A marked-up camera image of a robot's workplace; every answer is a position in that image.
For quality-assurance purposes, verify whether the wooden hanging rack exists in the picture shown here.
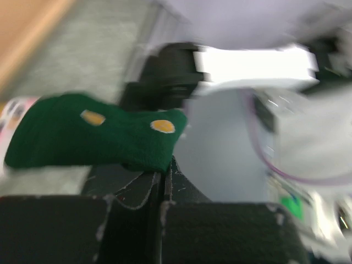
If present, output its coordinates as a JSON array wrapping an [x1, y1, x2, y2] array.
[[1, 0, 76, 91]]

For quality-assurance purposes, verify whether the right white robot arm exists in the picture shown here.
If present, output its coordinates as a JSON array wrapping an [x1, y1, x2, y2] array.
[[119, 43, 351, 203]]

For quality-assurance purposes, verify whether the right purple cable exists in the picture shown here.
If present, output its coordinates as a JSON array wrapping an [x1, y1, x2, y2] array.
[[244, 90, 352, 185]]

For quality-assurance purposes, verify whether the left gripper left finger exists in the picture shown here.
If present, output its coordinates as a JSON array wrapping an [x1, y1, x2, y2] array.
[[1, 173, 162, 263]]

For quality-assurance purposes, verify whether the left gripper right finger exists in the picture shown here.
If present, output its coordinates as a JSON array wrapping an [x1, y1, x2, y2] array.
[[161, 159, 310, 263]]

